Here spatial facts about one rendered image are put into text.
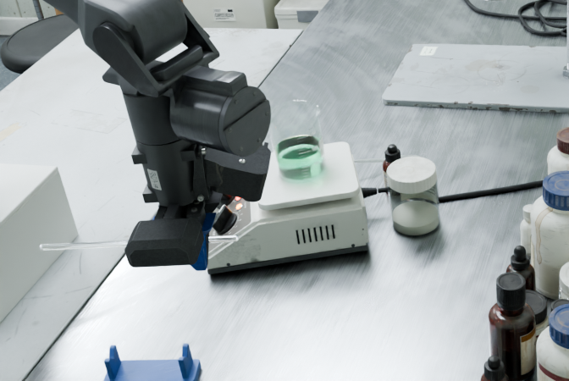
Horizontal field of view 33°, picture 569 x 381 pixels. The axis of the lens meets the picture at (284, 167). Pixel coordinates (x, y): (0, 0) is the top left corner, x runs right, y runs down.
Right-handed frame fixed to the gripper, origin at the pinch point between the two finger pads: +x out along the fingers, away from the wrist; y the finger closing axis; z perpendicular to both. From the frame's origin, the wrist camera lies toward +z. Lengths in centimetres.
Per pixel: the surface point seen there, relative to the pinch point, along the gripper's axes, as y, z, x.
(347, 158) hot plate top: 28.2, 11.3, 9.7
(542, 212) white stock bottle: 12.8, 32.9, 8.3
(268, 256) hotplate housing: 18.2, 1.8, 16.3
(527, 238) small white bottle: 18.7, 31.7, 16.0
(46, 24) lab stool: 167, -88, 45
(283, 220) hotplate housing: 18.8, 4.2, 11.7
